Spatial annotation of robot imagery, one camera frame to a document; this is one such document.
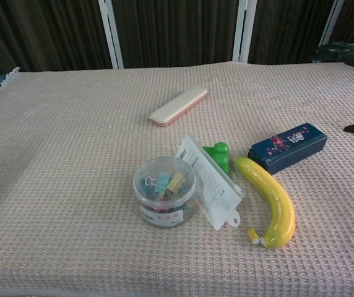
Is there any dark blue glasses case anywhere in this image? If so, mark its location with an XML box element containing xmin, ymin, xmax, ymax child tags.
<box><xmin>247</xmin><ymin>123</ymin><xmax>329</xmax><ymax>175</ymax></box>

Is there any green plastic toy block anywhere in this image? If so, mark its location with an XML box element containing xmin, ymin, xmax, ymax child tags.
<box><xmin>202</xmin><ymin>141</ymin><xmax>230</xmax><ymax>174</ymax></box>

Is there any yellow toy banana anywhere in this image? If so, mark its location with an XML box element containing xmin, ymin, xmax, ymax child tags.
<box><xmin>234</xmin><ymin>156</ymin><xmax>297</xmax><ymax>249</ymax></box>

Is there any cream pencil case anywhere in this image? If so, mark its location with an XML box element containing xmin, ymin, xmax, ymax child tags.
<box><xmin>148</xmin><ymin>85</ymin><xmax>208</xmax><ymax>127</ymax></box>

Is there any white packaged tube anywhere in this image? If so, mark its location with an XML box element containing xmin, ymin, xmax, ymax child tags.
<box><xmin>175</xmin><ymin>133</ymin><xmax>245</xmax><ymax>231</ymax></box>

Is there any clear jar of binder clips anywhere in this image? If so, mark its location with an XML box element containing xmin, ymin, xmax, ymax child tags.
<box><xmin>132</xmin><ymin>156</ymin><xmax>196</xmax><ymax>229</ymax></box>

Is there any white partition post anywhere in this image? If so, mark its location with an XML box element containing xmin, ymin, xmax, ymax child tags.
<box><xmin>98</xmin><ymin>0</ymin><xmax>124</xmax><ymax>69</ymax></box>
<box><xmin>232</xmin><ymin>0</ymin><xmax>257</xmax><ymax>64</ymax></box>
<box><xmin>314</xmin><ymin>0</ymin><xmax>345</xmax><ymax>50</ymax></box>

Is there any beige waffle tablecloth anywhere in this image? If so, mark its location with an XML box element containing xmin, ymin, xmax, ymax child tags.
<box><xmin>0</xmin><ymin>61</ymin><xmax>354</xmax><ymax>297</ymax></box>

